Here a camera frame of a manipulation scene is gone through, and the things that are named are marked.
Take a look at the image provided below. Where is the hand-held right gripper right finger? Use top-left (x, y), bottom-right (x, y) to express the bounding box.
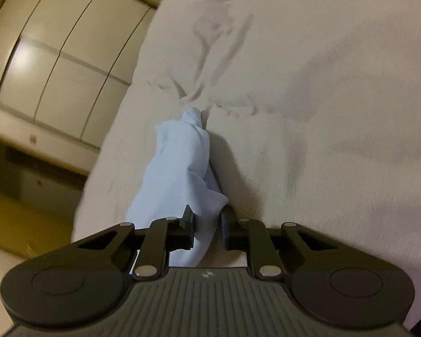
top-left (220, 205), bottom-right (342, 281)

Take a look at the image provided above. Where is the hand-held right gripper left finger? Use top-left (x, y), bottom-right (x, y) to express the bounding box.
top-left (76, 204), bottom-right (196, 281)

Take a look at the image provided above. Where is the light blue sweatshirt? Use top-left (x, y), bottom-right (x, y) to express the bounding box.
top-left (126, 107), bottom-right (230, 268)

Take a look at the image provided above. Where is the cream wardrobe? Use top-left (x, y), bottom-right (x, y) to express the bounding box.
top-left (0, 0), bottom-right (178, 176)

